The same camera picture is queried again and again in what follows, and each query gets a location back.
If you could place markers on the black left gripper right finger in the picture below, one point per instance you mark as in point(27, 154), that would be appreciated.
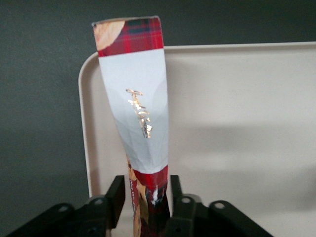
point(182, 209)

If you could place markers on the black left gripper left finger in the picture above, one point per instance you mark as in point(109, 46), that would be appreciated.
point(116, 197)

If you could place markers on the red tartan cookie box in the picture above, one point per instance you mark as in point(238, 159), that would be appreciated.
point(138, 98)

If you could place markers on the white rectangular tray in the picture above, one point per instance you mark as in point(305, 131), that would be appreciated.
point(234, 123)

